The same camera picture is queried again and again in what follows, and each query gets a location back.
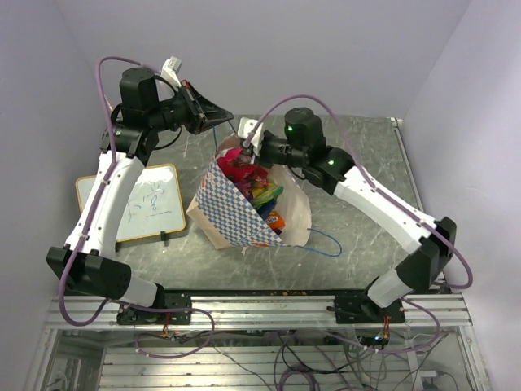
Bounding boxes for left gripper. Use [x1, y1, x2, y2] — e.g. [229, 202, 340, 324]
[149, 80, 234, 135]

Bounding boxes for red crisps bag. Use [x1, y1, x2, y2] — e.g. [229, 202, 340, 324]
[217, 147, 256, 182]

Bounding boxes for blue checkered paper bag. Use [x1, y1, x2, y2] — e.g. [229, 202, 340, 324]
[186, 121, 343, 258]

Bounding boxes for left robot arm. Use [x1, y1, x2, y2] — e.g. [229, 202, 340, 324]
[46, 67, 233, 327]

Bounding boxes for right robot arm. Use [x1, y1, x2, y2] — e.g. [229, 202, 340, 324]
[247, 108, 457, 323]

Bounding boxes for green yellow candy bag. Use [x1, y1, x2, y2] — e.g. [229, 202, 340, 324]
[250, 183, 284, 208]

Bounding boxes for small whiteboard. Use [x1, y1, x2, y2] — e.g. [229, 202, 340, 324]
[75, 158, 186, 249]

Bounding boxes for orange Fox's candy pack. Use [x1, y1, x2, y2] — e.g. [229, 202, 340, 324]
[265, 215, 286, 230]

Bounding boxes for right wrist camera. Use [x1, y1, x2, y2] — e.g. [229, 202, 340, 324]
[237, 117, 265, 157]

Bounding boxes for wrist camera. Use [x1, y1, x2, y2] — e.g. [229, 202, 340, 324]
[160, 56, 182, 90]
[237, 117, 265, 157]

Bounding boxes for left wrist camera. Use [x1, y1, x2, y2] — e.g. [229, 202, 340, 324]
[160, 56, 182, 90]

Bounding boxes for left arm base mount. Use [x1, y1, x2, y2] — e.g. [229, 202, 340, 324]
[116, 292, 192, 326]

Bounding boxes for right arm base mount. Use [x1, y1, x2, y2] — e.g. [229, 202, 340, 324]
[326, 290, 405, 324]

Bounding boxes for loose cables under table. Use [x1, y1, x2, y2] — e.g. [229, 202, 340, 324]
[219, 329, 457, 391]

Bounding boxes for aluminium frame rail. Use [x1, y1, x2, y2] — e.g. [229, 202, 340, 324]
[44, 294, 472, 332]

